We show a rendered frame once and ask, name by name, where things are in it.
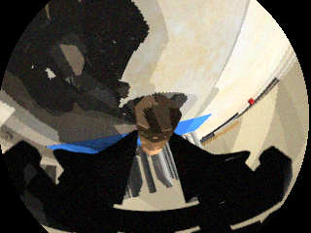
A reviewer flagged blue flat strip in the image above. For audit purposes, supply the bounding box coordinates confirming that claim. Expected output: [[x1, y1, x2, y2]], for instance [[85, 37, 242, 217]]
[[47, 114, 211, 154]]

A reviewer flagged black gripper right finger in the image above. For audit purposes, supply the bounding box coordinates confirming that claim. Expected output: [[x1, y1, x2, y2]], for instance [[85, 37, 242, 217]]
[[168, 132, 250, 203]]

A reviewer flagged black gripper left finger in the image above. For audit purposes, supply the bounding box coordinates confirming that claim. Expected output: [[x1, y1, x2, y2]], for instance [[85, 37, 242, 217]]
[[53, 129, 139, 206]]

